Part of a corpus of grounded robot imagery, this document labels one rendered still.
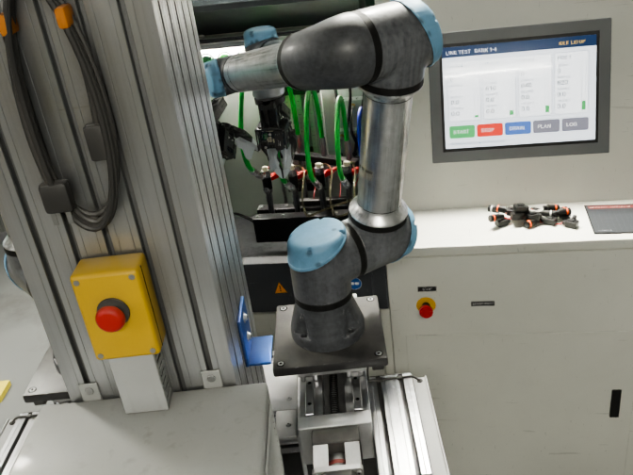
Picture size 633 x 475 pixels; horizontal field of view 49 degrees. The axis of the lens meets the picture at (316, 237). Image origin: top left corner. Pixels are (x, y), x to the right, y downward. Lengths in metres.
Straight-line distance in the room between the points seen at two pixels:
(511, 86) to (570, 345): 0.72
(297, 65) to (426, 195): 0.97
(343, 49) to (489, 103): 0.94
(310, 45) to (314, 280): 0.45
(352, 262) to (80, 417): 0.56
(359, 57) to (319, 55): 0.06
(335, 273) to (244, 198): 1.15
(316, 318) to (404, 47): 0.54
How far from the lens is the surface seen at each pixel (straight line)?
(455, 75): 1.96
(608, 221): 1.95
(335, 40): 1.08
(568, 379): 2.10
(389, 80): 1.15
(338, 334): 1.36
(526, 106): 1.98
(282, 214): 2.06
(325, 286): 1.31
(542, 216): 1.91
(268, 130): 1.60
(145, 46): 0.83
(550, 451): 2.28
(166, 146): 0.86
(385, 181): 1.28
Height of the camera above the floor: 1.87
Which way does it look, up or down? 28 degrees down
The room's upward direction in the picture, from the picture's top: 8 degrees counter-clockwise
